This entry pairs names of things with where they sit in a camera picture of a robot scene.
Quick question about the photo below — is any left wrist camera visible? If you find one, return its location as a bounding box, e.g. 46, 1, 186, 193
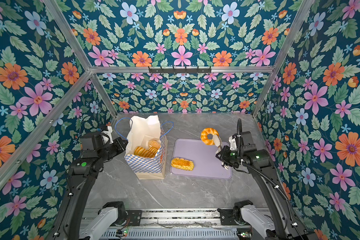
80, 126, 113, 151

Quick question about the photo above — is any ring shaped pretzel bread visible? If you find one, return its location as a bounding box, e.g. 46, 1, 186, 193
200, 128, 219, 146

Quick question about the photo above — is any round orange bun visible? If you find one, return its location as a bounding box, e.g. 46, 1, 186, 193
148, 140, 161, 149

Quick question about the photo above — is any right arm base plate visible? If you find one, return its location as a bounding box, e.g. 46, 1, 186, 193
217, 208, 250, 226

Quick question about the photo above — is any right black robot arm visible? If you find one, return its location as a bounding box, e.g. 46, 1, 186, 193
212, 132, 318, 240

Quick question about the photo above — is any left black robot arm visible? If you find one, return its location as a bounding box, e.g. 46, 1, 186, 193
47, 133, 128, 240

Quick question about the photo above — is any black hook rail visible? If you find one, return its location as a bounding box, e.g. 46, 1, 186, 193
148, 67, 212, 74

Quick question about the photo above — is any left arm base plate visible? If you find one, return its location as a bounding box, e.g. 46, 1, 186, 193
125, 210, 143, 227

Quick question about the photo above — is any ridged long bread roll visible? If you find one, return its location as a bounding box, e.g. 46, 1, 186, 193
134, 147, 148, 158

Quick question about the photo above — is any checkered paper bag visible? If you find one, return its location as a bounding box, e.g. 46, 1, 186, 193
115, 115, 170, 180

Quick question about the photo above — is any lavender plastic tray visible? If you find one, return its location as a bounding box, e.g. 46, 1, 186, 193
171, 139, 232, 180

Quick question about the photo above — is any braided pastry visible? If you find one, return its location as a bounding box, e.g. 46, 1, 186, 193
171, 158, 195, 171

